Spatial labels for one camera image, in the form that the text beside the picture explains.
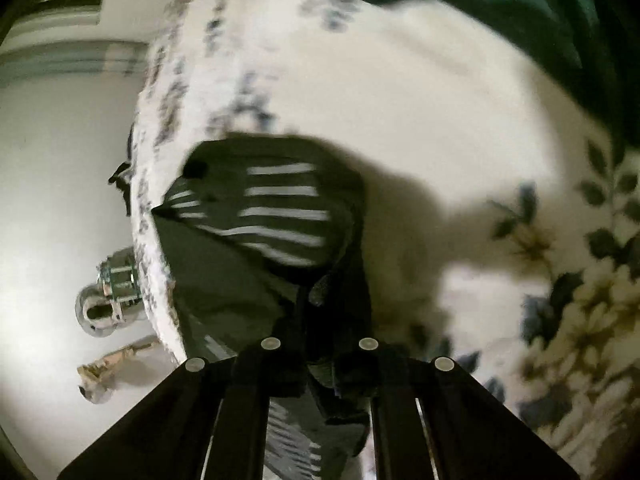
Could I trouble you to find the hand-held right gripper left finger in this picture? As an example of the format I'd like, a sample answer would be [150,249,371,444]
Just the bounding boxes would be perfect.
[56,337,308,480]

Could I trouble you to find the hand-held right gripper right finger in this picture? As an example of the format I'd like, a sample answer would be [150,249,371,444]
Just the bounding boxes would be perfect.
[334,337,582,480]

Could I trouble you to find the dark striped small garment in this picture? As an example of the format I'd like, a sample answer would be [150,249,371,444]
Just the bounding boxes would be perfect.
[150,131,375,472]

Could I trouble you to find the beige crumpled object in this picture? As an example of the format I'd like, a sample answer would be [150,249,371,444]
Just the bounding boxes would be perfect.
[76,339,162,404]

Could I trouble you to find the shiny metal object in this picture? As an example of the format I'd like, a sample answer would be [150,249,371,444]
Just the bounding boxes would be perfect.
[75,246,147,337]

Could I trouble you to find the floral bed sheet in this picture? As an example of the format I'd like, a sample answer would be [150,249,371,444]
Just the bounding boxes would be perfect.
[127,0,640,480]

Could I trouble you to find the grey blue striped curtain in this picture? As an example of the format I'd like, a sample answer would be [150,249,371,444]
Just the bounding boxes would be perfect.
[0,12,151,88]

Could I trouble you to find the dark green plush blanket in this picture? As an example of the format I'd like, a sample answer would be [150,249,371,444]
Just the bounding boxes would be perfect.
[184,0,640,161]

